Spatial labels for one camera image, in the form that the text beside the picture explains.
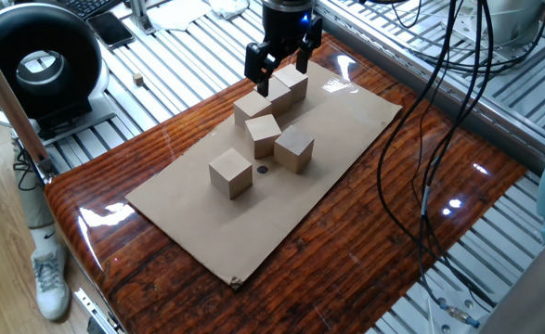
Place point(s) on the glossy wood-grain board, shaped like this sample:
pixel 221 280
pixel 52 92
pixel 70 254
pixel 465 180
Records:
pixel 300 287

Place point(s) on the metal drawer rail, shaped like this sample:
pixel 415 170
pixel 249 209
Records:
pixel 93 313

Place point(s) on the black smartphone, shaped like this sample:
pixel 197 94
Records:
pixel 110 30

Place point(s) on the short aluminium profile post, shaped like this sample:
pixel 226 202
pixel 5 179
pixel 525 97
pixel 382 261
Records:
pixel 139 16

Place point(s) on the black keyboard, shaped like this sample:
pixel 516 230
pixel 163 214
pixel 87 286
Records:
pixel 88 7

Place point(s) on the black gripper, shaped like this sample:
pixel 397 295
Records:
pixel 286 23

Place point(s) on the grey round housing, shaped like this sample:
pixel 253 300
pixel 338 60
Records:
pixel 513 18

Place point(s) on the tiny wooden cube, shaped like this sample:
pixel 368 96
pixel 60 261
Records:
pixel 138 80

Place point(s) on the brown cardboard sheet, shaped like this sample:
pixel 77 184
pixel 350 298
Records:
pixel 207 232

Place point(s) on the white sneaker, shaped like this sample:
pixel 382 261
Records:
pixel 49 287

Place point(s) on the white crumpled cloth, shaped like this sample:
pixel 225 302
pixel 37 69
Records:
pixel 228 7

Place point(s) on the brown slanted frame bar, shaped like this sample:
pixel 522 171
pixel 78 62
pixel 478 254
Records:
pixel 7 99

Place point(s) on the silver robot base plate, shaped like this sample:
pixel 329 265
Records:
pixel 462 297

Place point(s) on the black round dot sticker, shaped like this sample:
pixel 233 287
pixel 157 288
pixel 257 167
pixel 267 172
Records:
pixel 262 169

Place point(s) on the grey trouser leg white sock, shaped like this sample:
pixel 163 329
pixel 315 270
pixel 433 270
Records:
pixel 33 204

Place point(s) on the white paper sheet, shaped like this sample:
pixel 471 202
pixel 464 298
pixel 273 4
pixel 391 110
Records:
pixel 179 14

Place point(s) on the silver perforated mounting plate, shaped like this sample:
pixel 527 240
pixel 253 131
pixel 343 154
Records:
pixel 467 34

